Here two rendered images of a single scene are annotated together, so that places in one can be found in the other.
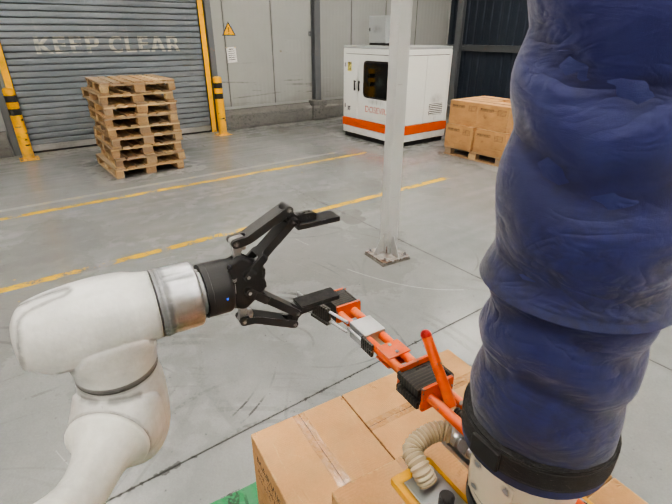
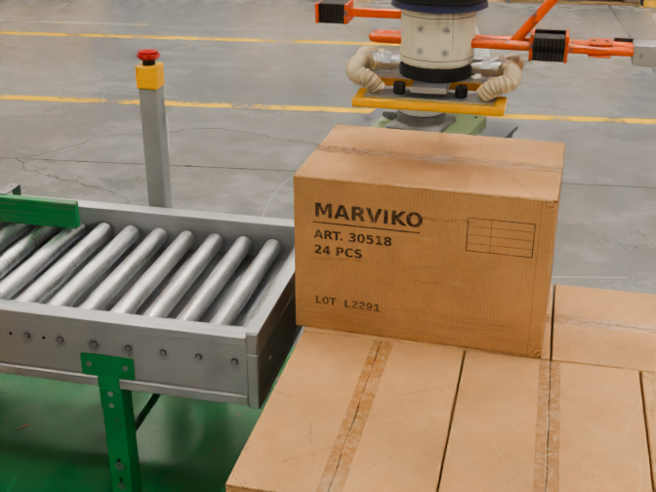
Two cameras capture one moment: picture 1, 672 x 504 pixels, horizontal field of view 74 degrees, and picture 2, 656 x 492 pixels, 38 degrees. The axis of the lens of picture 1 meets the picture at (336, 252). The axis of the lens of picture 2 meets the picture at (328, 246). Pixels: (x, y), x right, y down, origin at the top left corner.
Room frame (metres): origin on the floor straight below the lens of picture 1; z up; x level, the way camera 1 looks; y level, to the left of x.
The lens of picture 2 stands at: (1.85, -2.06, 1.73)
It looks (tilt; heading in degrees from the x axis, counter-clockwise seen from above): 25 degrees down; 134
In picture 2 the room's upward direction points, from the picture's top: straight up
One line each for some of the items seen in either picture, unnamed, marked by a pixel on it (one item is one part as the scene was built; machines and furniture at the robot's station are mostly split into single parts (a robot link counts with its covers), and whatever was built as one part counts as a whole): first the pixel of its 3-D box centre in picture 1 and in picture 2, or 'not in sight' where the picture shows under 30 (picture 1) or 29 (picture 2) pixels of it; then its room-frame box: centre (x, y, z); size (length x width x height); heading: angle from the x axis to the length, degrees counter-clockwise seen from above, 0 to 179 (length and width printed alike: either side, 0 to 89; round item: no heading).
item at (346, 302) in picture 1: (341, 304); not in sight; (1.04, -0.01, 1.23); 0.08 x 0.07 x 0.05; 31
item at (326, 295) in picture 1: (316, 298); not in sight; (0.62, 0.03, 1.51); 0.07 x 0.03 x 0.01; 121
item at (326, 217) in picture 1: (314, 219); not in sight; (0.62, 0.03, 1.65); 0.07 x 0.03 x 0.01; 121
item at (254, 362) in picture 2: not in sight; (292, 312); (0.21, -0.50, 0.47); 0.70 x 0.03 x 0.15; 121
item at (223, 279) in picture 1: (232, 283); not in sight; (0.55, 0.15, 1.58); 0.09 x 0.07 x 0.08; 121
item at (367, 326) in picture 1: (367, 332); (648, 53); (0.92, -0.08, 1.22); 0.07 x 0.07 x 0.04; 31
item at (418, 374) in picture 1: (424, 382); (549, 45); (0.73, -0.19, 1.23); 0.10 x 0.08 x 0.06; 121
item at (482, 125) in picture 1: (493, 129); not in sight; (7.69, -2.65, 0.45); 1.21 x 1.03 x 0.91; 36
